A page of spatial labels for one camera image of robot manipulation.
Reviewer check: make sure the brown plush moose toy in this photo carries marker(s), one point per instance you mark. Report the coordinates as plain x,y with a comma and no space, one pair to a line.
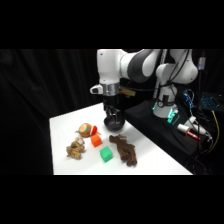
124,150

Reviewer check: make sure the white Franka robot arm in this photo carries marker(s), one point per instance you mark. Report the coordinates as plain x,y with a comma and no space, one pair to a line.
140,66

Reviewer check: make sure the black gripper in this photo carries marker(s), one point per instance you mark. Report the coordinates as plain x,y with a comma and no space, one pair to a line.
111,100

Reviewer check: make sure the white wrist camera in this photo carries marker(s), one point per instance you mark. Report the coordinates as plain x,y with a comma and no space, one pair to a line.
96,89

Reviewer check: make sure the green block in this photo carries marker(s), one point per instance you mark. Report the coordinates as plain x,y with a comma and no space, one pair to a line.
106,154

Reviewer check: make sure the black robot stand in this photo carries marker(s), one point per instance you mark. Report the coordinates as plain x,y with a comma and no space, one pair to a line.
156,130

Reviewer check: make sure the black bowl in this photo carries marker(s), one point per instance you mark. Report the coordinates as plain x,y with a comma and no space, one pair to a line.
114,123

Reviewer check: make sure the orange-red block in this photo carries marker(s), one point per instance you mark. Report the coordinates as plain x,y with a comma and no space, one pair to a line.
96,140

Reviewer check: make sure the glowing keyboard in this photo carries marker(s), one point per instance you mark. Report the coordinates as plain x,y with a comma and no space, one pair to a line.
210,101

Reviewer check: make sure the white cylinder with red tip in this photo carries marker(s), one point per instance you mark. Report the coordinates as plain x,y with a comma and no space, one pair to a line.
187,130

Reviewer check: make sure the round plush toy with red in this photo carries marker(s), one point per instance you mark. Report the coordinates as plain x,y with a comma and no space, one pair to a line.
86,129

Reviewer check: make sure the black curtain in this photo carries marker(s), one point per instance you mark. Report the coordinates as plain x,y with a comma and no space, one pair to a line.
43,100

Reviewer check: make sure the tan plush animal toy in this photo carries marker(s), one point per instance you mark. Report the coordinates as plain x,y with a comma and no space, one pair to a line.
75,148

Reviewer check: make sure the green lit device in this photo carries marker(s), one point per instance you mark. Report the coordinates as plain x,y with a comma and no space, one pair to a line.
172,115

